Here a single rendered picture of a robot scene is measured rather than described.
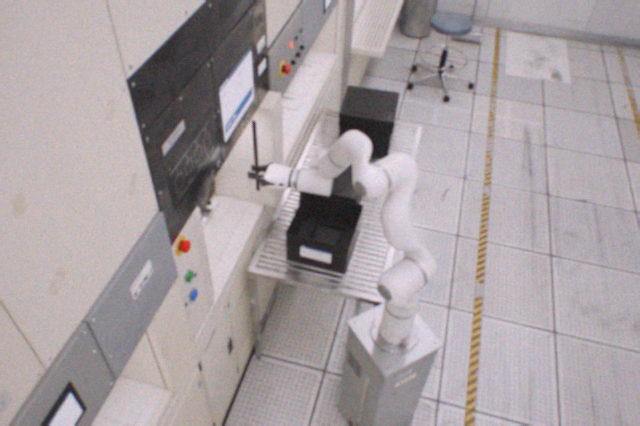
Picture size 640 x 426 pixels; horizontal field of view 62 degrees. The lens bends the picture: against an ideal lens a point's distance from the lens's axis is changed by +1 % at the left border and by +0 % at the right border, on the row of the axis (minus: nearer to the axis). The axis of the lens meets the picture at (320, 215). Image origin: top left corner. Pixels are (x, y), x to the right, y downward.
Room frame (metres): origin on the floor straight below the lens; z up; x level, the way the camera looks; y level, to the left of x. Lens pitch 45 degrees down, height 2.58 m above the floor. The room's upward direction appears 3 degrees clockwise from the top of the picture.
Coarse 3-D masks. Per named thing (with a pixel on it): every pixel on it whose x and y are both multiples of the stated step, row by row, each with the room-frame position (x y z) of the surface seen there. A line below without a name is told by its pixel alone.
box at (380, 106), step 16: (352, 96) 2.45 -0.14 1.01; (368, 96) 2.46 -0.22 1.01; (384, 96) 2.47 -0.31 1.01; (352, 112) 2.31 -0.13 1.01; (368, 112) 2.31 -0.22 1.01; (384, 112) 2.32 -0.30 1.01; (352, 128) 2.27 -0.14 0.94; (368, 128) 2.26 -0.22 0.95; (384, 128) 2.25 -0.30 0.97; (384, 144) 2.25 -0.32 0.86
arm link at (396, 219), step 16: (384, 160) 1.31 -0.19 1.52; (400, 160) 1.31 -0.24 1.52; (400, 176) 1.27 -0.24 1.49; (416, 176) 1.30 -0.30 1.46; (400, 192) 1.27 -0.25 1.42; (384, 208) 1.25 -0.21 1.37; (400, 208) 1.23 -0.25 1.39; (384, 224) 1.21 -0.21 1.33; (400, 224) 1.20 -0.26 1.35; (400, 240) 1.18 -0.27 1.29; (416, 240) 1.20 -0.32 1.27; (416, 256) 1.19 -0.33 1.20; (432, 272) 1.17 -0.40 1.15
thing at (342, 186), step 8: (344, 176) 1.98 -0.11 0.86; (336, 184) 1.92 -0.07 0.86; (344, 184) 1.92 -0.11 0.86; (352, 184) 1.92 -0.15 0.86; (336, 192) 1.86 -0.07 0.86; (344, 192) 1.86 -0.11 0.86; (352, 192) 1.87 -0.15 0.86; (344, 200) 1.83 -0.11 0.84; (352, 200) 1.82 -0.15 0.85; (360, 200) 1.91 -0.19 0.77
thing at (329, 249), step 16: (304, 192) 1.77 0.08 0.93; (304, 208) 1.76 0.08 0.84; (320, 208) 1.76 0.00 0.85; (336, 208) 1.74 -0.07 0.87; (352, 208) 1.72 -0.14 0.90; (304, 224) 1.73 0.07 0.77; (320, 224) 1.72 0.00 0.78; (336, 224) 1.71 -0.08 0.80; (352, 224) 1.72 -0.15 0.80; (288, 240) 1.51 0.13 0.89; (304, 240) 1.49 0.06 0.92; (320, 240) 1.63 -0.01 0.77; (336, 240) 1.64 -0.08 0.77; (352, 240) 1.52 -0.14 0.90; (288, 256) 1.51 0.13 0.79; (304, 256) 1.49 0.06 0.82; (320, 256) 1.47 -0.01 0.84; (336, 256) 1.46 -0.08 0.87
